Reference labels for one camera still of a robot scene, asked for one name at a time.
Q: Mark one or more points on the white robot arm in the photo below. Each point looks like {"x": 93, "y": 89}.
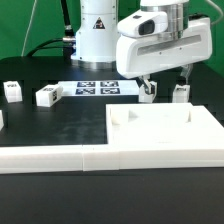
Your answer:
{"x": 161, "y": 35}

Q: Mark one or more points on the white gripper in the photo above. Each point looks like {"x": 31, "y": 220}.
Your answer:
{"x": 137, "y": 57}

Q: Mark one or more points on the white square tabletop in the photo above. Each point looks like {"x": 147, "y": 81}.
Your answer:
{"x": 161, "y": 123}

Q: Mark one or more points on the white U-shaped fence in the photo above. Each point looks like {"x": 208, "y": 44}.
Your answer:
{"x": 109, "y": 157}

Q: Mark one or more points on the marker sheet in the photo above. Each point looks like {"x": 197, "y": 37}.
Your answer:
{"x": 99, "y": 88}

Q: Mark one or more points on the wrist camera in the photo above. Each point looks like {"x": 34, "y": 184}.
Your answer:
{"x": 142, "y": 23}

